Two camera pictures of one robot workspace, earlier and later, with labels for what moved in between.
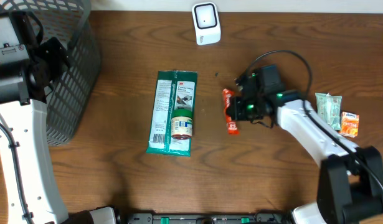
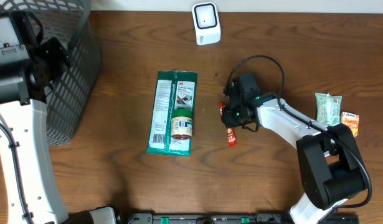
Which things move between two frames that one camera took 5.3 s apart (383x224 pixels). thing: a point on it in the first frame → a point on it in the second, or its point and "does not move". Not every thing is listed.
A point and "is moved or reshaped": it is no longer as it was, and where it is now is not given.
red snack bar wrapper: x=232 y=126 is moved or reshaped
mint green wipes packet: x=329 y=107 does not move
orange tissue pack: x=349 y=124 does not move
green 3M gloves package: x=175 y=90 does not move
